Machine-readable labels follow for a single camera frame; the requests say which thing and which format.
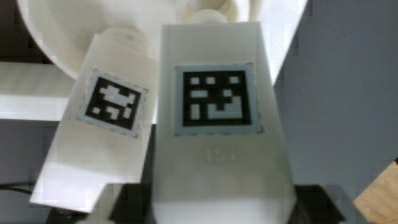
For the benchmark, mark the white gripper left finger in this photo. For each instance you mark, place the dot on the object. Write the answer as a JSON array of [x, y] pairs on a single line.
[[124, 205]]

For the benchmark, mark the white stool leg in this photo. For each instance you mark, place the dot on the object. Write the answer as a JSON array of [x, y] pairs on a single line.
[[221, 177], [100, 144]]

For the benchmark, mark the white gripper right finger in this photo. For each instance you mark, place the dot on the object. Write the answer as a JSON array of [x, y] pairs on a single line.
[[324, 206]]

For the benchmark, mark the tan wooden board corner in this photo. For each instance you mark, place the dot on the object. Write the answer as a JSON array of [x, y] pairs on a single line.
[[378, 200]]

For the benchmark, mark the white round stool seat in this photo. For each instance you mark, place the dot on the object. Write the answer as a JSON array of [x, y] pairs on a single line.
[[67, 20]]

